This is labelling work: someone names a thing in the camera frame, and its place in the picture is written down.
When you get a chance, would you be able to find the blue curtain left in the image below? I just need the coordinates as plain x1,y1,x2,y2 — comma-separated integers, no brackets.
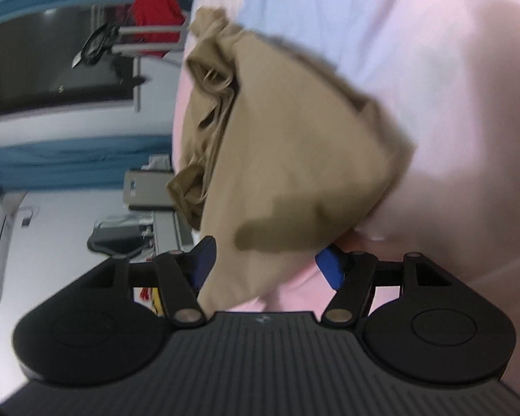
0,135,172,193

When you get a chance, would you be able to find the white tripod stand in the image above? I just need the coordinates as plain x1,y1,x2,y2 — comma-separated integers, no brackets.
71,20,190,71

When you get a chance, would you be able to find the red garment on stand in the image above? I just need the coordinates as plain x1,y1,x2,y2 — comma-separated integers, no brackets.
129,0,186,43

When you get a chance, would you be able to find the wavy vanity mirror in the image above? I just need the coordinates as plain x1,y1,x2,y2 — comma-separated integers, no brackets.
87,213,154,259

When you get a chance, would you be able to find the dark window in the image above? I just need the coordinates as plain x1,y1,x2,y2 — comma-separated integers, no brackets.
0,4,133,118

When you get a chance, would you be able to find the black and white chair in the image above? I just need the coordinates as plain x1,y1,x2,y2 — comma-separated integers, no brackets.
123,169,174,210

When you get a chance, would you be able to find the pastel tie-dye bed cover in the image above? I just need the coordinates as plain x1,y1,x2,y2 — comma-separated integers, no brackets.
174,0,520,393

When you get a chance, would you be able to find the tan printed t-shirt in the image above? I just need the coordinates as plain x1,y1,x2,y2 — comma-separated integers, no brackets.
167,8,412,314

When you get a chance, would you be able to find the white vanity dresser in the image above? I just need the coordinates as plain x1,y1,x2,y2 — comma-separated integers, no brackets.
153,210,194,254

